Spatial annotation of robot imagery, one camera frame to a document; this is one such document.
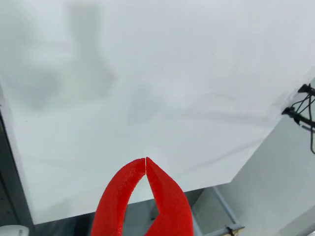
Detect grey metal table frame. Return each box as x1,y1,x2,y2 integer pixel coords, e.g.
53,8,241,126
191,186,246,236

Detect black boom stand with camera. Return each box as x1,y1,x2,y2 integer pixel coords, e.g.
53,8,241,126
297,83,315,98

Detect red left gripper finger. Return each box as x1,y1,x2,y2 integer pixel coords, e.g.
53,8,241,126
90,157,147,236

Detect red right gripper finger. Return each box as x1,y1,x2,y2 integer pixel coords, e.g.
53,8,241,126
144,156,195,236

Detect black hanging cable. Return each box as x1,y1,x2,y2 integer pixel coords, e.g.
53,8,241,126
291,85,315,156

